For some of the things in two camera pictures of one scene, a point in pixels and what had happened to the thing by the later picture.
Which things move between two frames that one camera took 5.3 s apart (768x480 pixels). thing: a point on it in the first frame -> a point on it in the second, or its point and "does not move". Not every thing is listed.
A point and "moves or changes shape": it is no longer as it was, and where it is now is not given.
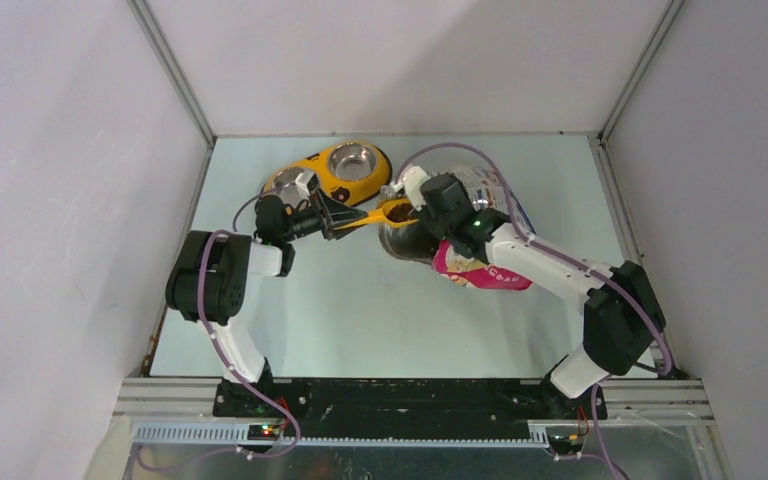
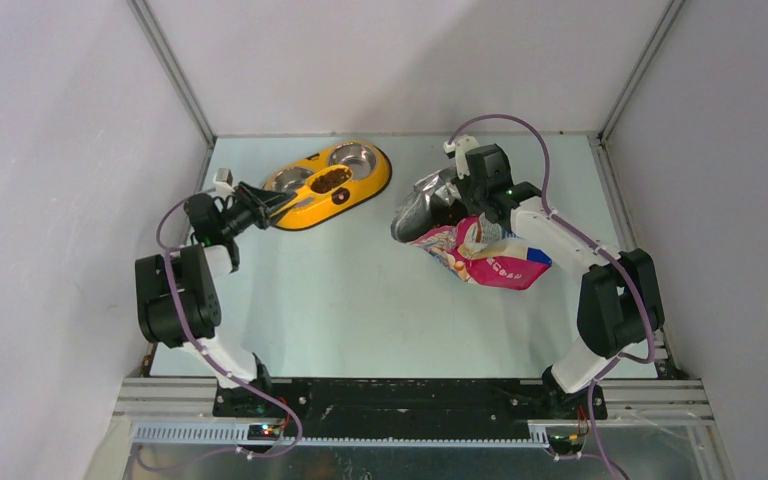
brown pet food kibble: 400,212 -> 327,180
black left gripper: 333,214 -> 259,202
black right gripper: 423,216 -> 472,207
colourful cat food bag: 418,241 moves or changes shape
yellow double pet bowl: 350,172 does not move
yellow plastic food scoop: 395,211 -> 322,182
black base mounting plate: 406,408 does not move
